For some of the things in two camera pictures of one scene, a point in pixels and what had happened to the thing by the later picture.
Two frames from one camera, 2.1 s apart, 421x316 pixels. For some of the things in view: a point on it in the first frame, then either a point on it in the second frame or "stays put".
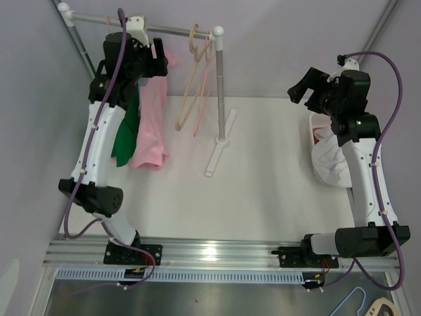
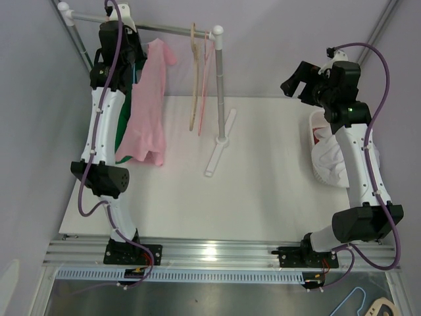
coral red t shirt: [316, 139] stays put
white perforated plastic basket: [316, 120] stays put
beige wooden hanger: [198, 54] → [195, 60]
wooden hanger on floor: [376, 305] stays put
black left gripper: [154, 64] → [133, 37]
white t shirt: [329, 160] stays put
